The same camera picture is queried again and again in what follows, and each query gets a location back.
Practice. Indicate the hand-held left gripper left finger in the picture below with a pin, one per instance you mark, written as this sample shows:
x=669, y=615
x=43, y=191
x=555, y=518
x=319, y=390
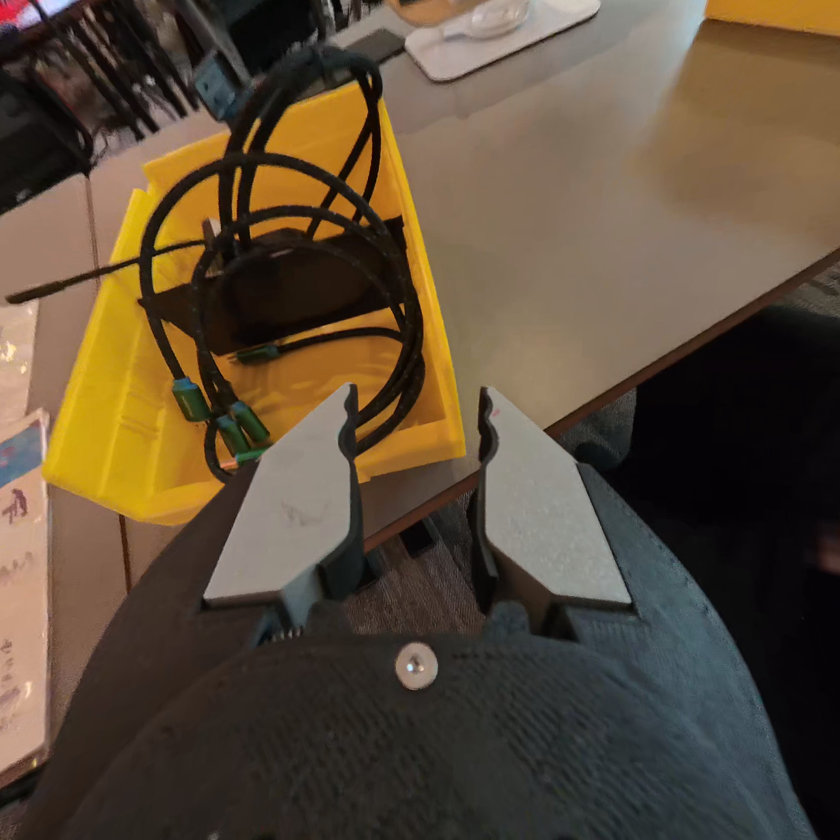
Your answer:
x=289, y=518

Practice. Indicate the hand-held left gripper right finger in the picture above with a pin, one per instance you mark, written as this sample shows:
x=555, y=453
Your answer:
x=551, y=525

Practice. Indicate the yellow plastic bin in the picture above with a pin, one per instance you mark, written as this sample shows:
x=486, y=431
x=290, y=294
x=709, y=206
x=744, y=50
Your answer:
x=105, y=426
x=774, y=13

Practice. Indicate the black USB hub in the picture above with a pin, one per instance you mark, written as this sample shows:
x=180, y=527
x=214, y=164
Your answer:
x=177, y=315

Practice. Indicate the printed paper sheets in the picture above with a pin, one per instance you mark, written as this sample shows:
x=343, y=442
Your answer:
x=23, y=558

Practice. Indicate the small black battery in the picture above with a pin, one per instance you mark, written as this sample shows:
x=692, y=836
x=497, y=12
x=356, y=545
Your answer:
x=377, y=46

